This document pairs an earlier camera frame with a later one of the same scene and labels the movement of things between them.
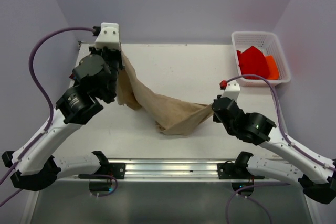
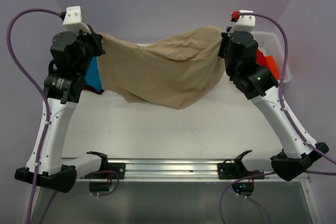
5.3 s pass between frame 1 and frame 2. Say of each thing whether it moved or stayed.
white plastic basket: stayed
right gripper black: moved
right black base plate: stayed
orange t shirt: stayed
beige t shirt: moved
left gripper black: moved
